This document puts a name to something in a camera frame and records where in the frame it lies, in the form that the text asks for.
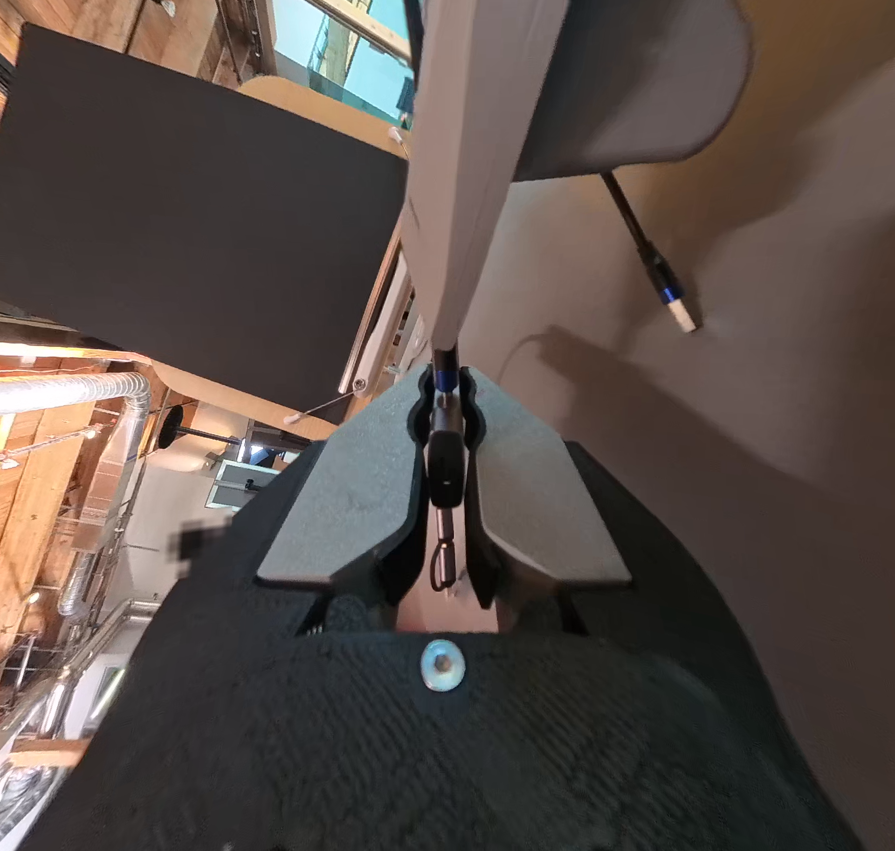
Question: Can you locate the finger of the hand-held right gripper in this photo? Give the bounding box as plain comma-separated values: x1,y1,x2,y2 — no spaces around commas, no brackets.
400,0,756,348

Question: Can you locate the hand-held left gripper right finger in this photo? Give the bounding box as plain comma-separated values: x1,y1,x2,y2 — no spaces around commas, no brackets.
461,367,633,612

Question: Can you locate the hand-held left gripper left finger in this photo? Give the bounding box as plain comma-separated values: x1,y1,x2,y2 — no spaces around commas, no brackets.
255,365,430,610

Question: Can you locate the black cable adapter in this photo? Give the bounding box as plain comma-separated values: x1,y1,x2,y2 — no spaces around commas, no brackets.
427,393,468,509

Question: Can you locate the black cable with metal plug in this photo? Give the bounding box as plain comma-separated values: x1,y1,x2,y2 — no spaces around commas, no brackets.
399,0,702,396

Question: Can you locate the grey panel on stand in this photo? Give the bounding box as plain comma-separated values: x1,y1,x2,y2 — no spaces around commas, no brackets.
210,459,281,511

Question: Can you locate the black floor lamp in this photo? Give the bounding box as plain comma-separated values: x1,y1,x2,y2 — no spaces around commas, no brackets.
157,403,242,450

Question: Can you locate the wooden book stand black panel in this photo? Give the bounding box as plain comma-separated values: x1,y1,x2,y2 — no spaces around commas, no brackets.
0,22,434,436

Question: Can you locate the silver ceiling air duct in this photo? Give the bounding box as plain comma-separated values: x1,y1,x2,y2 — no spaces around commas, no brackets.
0,370,153,621

